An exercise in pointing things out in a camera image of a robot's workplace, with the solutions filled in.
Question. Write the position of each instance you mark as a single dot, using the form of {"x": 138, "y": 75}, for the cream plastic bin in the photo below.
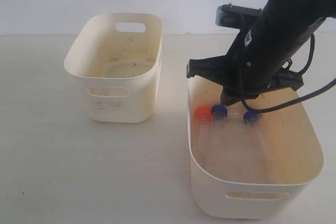
{"x": 114, "y": 65}
{"x": 249, "y": 171}

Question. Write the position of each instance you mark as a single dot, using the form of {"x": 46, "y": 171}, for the orange cap tube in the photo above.
{"x": 203, "y": 117}

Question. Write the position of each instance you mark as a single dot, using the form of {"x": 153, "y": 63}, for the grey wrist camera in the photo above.
{"x": 237, "y": 17}

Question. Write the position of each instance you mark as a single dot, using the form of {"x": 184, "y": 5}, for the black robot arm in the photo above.
{"x": 312, "y": 12}

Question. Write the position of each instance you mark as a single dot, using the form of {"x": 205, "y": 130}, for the blue cap tube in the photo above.
{"x": 252, "y": 121}
{"x": 219, "y": 115}

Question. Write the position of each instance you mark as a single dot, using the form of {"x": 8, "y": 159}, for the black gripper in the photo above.
{"x": 254, "y": 62}

